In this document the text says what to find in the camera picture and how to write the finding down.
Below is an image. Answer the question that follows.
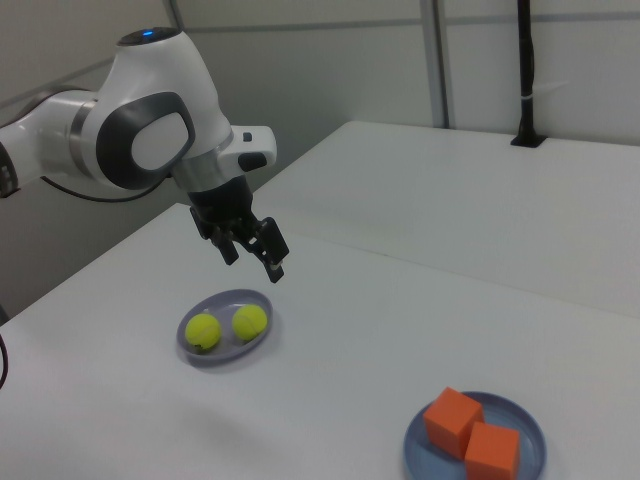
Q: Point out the yellow tennis ball HEAD print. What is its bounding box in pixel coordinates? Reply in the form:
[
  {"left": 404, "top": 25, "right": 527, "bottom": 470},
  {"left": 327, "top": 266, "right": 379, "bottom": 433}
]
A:
[{"left": 185, "top": 312, "right": 223, "bottom": 351}]

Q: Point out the orange cube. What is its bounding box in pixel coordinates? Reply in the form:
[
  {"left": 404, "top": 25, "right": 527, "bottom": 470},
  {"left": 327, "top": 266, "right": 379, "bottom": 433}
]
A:
[
  {"left": 422, "top": 386, "right": 485, "bottom": 460},
  {"left": 463, "top": 421, "right": 521, "bottom": 480}
]

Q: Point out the plain yellow tennis ball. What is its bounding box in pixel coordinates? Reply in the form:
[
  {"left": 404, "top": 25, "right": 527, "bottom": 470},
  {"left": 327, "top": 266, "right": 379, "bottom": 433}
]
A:
[{"left": 231, "top": 304, "right": 268, "bottom": 342}]

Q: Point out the purple plate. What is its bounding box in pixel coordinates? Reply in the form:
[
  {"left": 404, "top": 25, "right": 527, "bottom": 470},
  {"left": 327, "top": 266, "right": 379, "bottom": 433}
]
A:
[{"left": 176, "top": 288, "right": 274, "bottom": 371}]

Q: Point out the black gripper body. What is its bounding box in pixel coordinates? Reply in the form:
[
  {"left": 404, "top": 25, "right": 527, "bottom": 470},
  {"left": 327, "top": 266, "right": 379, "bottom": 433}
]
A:
[{"left": 188, "top": 175, "right": 256, "bottom": 236}]

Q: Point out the white cable tie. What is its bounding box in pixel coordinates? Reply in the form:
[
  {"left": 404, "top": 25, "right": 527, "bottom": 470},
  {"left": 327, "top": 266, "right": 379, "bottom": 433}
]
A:
[{"left": 519, "top": 80, "right": 570, "bottom": 101}]

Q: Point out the black clamp-mounted pole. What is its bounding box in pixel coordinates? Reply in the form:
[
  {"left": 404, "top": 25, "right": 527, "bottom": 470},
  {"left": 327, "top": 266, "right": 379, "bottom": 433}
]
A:
[{"left": 509, "top": 0, "right": 546, "bottom": 150}]

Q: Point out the grey partition post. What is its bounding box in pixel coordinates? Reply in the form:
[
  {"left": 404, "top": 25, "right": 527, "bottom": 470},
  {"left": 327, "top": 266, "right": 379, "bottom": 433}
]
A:
[
  {"left": 428, "top": 0, "right": 457, "bottom": 130},
  {"left": 163, "top": 0, "right": 189, "bottom": 31}
]

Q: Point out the blue plate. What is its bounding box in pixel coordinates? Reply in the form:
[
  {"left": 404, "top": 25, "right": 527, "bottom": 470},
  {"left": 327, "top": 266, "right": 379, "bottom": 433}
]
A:
[{"left": 403, "top": 390, "right": 548, "bottom": 480}]

